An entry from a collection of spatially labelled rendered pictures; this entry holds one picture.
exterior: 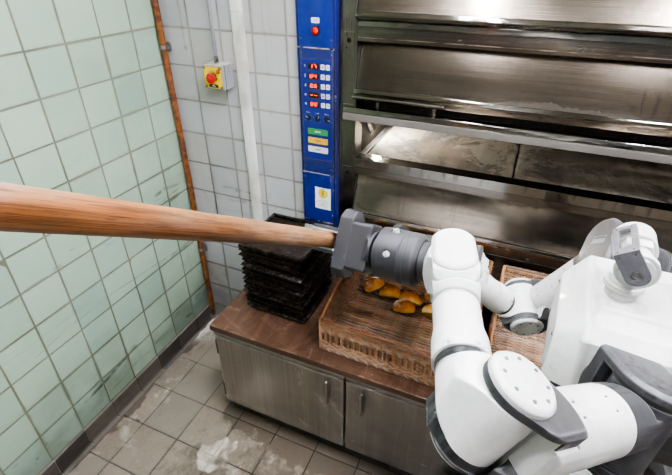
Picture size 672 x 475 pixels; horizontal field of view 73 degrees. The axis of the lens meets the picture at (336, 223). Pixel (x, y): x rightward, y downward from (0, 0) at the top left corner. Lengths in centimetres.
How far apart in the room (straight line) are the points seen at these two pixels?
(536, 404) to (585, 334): 34
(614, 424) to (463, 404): 19
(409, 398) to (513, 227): 74
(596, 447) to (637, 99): 124
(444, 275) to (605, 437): 26
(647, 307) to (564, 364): 17
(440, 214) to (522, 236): 32
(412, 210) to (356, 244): 112
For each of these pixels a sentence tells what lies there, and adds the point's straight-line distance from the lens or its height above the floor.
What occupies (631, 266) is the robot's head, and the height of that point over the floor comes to 150.
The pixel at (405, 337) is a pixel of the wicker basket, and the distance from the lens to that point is 188.
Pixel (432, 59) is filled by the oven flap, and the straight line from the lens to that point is 170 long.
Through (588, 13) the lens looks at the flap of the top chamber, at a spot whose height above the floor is 175.
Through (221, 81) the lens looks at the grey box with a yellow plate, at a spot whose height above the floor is 145.
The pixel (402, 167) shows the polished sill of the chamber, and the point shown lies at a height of 117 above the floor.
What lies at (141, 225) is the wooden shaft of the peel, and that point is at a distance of 40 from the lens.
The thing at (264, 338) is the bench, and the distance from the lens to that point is 189.
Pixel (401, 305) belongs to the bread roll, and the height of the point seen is 64.
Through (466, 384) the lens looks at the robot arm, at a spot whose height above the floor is 152.
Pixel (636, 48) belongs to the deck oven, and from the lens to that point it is 165.
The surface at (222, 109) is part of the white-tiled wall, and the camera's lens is 212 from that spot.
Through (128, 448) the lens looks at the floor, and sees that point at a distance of 245.
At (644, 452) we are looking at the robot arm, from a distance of 78.
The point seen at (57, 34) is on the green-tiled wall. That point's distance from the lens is 190.
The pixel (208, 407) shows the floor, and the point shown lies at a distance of 246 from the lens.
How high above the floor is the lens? 192
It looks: 31 degrees down
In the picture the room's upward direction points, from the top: straight up
